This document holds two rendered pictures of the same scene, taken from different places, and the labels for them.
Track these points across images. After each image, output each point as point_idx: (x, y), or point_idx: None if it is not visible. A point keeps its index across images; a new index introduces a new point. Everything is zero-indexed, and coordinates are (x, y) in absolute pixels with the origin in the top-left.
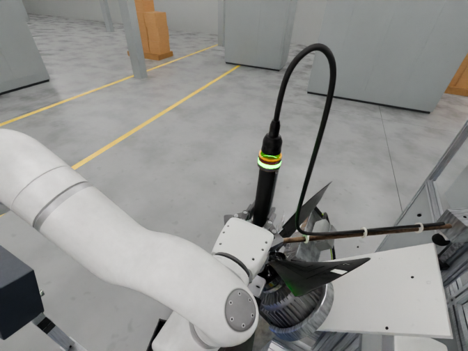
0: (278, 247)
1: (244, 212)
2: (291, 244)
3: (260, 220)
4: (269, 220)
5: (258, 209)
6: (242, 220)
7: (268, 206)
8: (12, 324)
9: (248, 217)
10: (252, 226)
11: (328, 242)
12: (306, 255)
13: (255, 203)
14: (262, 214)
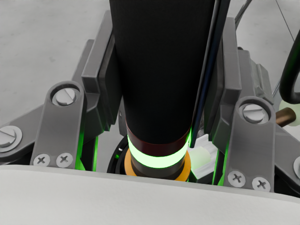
0: (189, 139)
1: (56, 97)
2: (203, 121)
3: (172, 112)
4: (241, 102)
5: (150, 47)
6: (41, 180)
7: (213, 7)
8: None
9: (102, 119)
10: (153, 218)
11: (265, 95)
12: None
13: (113, 10)
14: (182, 78)
